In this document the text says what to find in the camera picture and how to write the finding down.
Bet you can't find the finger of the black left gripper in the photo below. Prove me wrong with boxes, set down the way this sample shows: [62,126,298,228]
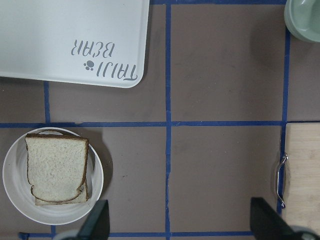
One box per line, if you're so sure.
[77,200,110,240]

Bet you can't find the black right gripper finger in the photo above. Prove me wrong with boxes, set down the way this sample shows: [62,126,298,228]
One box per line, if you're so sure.
[249,197,295,240]

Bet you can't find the white round plate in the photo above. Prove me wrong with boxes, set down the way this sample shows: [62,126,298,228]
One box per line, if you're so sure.
[2,127,104,225]

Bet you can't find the white bread slice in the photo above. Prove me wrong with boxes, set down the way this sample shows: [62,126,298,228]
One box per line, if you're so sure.
[25,133,89,202]

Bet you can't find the bread slice on plate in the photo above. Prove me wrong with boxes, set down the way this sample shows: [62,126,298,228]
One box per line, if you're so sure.
[34,130,89,206]

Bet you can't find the wooden cutting board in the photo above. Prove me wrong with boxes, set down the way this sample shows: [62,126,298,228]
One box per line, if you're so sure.
[275,122,320,234]

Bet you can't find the cream bear tray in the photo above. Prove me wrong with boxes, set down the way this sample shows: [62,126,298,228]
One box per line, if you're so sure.
[0,0,150,88]

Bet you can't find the green bowl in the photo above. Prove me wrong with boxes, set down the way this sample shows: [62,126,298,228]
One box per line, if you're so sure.
[284,0,320,43]

